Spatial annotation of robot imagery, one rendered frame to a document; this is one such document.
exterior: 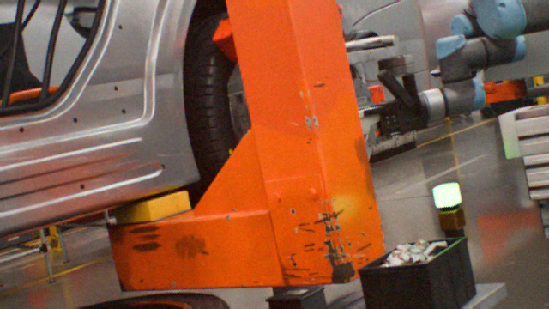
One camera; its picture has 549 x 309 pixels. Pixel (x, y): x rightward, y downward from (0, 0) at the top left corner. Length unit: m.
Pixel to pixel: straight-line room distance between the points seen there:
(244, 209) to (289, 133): 0.23
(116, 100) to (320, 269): 0.64
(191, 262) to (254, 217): 0.23
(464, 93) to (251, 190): 0.63
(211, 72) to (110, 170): 0.43
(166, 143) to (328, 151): 0.53
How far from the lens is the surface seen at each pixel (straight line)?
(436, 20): 4.80
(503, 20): 1.71
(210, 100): 2.21
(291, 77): 1.69
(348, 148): 1.75
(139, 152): 2.03
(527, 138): 1.83
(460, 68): 2.17
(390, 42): 2.42
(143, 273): 2.09
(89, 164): 1.94
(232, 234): 1.86
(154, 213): 2.05
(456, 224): 1.77
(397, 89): 2.14
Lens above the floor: 0.88
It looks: 3 degrees down
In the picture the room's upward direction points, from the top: 12 degrees counter-clockwise
